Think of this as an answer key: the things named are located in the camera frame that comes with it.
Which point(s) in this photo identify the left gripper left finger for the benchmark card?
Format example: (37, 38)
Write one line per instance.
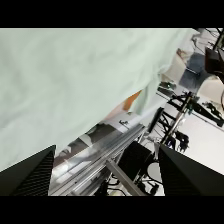
(31, 176)

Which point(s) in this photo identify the silver frame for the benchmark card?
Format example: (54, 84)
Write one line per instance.
(96, 166)

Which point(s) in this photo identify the pale green shirt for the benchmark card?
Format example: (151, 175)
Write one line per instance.
(66, 83)

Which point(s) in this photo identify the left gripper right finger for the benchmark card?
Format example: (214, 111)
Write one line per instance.
(186, 176)

